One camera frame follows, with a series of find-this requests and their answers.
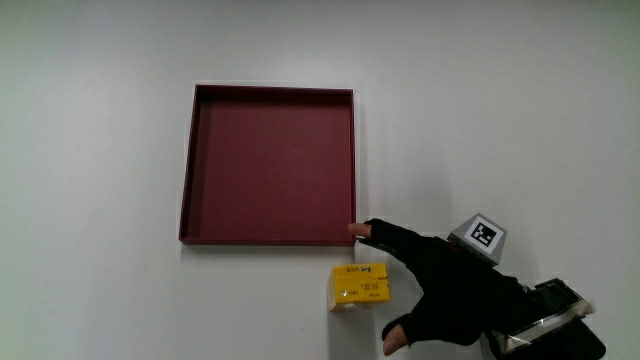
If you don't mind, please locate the dark red square tray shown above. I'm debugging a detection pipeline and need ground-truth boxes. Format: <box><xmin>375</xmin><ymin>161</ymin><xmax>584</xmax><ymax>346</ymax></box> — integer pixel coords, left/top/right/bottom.
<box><xmin>178</xmin><ymin>83</ymin><xmax>358</xmax><ymax>247</ymax></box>

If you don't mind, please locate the person's right forearm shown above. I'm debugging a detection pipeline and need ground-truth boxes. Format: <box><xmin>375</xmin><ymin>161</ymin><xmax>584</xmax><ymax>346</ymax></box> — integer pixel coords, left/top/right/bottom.
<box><xmin>482</xmin><ymin>277</ymin><xmax>607</xmax><ymax>360</ymax></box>

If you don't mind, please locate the yellow ice redtea carton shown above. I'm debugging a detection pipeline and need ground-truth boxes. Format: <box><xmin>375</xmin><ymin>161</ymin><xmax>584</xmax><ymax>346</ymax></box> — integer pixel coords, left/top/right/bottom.
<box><xmin>327</xmin><ymin>262</ymin><xmax>392</xmax><ymax>313</ymax></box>

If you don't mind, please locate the person's right hand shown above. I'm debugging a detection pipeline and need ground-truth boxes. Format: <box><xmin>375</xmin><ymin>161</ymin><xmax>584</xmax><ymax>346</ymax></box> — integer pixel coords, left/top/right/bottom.
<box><xmin>347</xmin><ymin>212</ymin><xmax>532</xmax><ymax>358</ymax></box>

